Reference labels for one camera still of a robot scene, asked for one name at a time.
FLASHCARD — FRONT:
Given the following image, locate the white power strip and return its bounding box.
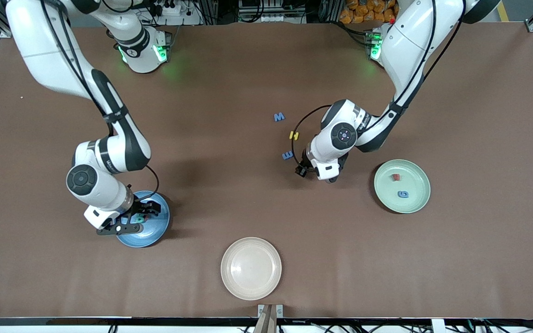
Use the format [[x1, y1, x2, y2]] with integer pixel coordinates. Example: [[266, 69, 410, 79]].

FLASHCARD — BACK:
[[153, 0, 201, 26]]

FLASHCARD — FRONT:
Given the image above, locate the orange packets pile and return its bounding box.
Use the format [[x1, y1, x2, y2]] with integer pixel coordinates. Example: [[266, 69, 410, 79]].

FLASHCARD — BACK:
[[340, 0, 397, 25]]

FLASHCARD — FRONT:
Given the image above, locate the beige plate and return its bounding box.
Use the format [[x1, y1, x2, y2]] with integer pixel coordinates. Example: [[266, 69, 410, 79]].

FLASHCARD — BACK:
[[220, 237, 282, 301]]

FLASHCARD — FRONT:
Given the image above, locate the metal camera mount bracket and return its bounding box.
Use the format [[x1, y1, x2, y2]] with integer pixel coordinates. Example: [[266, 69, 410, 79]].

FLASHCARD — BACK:
[[254, 303, 285, 333]]

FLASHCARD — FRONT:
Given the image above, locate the green plate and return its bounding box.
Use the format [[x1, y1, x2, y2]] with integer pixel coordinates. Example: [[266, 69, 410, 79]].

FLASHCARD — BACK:
[[373, 159, 432, 214]]

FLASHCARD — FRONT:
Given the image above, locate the blue plate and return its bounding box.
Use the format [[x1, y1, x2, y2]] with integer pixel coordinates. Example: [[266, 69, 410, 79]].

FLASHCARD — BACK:
[[116, 191, 171, 248]]

